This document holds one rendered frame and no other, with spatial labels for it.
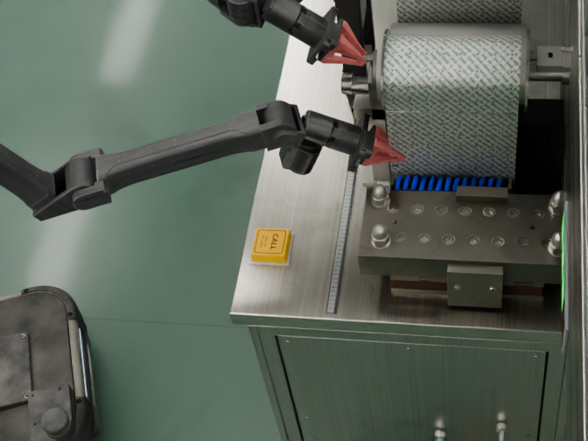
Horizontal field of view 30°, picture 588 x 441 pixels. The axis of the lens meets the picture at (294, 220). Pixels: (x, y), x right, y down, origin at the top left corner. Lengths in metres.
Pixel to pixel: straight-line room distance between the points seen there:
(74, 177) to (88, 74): 2.00
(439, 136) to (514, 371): 0.50
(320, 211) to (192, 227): 1.24
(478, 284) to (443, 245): 0.10
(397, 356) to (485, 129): 0.49
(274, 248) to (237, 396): 0.97
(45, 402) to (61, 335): 0.23
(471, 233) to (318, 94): 0.61
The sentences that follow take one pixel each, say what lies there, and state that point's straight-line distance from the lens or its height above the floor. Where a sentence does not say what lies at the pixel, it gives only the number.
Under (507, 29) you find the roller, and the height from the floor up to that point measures 1.23.
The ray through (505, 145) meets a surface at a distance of 2.05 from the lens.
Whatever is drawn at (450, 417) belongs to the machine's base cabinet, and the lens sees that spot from 2.41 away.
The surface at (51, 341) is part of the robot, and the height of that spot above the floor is 0.24.
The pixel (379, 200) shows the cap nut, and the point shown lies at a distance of 2.07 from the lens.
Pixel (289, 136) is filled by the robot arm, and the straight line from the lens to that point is 1.99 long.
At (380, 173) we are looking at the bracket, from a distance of 2.26.
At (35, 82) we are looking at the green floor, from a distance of 4.08.
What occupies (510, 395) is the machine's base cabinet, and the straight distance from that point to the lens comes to 2.30.
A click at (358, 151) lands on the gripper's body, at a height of 1.15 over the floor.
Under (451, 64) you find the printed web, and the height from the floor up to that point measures 1.30.
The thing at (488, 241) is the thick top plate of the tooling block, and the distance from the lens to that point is 2.03.
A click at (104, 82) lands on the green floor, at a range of 3.98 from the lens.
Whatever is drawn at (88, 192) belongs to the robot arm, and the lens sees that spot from 2.02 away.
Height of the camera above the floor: 2.66
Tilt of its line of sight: 51 degrees down
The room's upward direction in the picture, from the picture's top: 12 degrees counter-clockwise
